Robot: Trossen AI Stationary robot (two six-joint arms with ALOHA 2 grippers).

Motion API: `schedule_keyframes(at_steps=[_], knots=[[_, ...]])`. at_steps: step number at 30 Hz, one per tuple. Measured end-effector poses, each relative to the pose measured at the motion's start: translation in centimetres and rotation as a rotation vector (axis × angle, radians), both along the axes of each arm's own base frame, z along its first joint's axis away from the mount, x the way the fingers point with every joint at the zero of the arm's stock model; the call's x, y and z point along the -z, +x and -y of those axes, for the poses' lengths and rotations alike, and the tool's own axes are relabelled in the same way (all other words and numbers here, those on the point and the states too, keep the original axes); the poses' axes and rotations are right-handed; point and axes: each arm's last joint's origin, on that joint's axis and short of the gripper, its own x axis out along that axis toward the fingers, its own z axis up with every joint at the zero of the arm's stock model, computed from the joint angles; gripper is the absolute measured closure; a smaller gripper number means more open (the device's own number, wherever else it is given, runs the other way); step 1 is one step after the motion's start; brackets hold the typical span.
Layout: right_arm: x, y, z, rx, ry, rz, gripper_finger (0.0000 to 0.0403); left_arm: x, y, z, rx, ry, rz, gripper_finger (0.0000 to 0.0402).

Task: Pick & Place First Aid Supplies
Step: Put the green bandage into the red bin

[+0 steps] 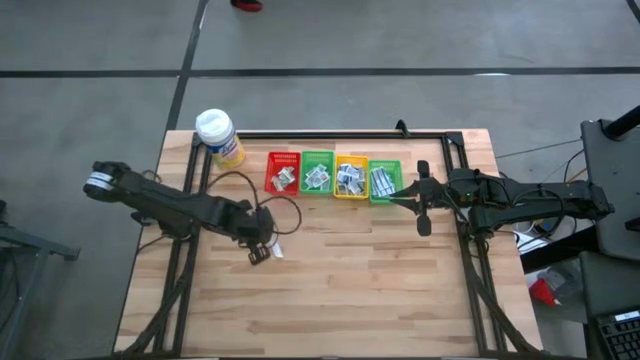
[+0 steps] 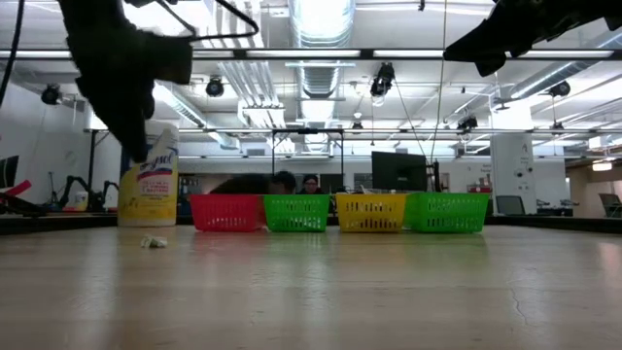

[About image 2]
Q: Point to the white wall light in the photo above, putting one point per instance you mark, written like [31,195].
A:
[602,166]

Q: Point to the Lysol wipes canister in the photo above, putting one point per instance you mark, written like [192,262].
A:
[155,194]

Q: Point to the black bench device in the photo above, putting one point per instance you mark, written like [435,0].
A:
[19,206]

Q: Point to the silver ventilation duct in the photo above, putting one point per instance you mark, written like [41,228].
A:
[321,24]
[559,73]

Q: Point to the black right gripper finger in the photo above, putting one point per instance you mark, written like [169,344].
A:
[491,65]
[491,39]

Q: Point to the grey office chair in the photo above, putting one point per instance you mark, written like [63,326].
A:
[611,204]

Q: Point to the black dome camera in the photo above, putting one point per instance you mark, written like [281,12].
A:
[51,94]
[215,87]
[560,89]

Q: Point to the black tubular stand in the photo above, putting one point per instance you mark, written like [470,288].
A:
[273,160]

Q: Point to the black computer monitor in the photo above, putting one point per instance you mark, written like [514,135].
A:
[398,170]

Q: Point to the person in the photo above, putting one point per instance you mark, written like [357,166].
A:
[257,184]
[311,185]

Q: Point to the red plastic basket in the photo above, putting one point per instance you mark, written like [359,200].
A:
[226,214]

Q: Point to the black distant frame post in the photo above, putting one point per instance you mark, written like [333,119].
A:
[91,165]

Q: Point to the red flat object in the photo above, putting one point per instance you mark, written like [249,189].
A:
[14,188]

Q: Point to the black hanging camera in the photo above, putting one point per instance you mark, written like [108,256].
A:
[382,80]
[467,122]

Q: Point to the translucent bottle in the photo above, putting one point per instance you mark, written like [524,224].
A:
[81,200]

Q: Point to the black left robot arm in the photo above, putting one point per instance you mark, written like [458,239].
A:
[92,12]

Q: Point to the black wall panel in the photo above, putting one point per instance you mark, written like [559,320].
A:
[7,171]

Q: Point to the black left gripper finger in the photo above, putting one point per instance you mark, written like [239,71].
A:
[143,131]
[131,138]

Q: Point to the yellow plastic basket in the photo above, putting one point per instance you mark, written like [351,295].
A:
[369,214]

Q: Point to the black aluminium rig frame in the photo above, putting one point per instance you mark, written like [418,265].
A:
[58,223]

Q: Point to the red box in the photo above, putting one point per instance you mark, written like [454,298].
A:
[480,188]

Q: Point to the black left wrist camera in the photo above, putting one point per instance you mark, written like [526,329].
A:
[167,58]

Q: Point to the green plastic basket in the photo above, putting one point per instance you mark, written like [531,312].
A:
[447,214]
[296,214]

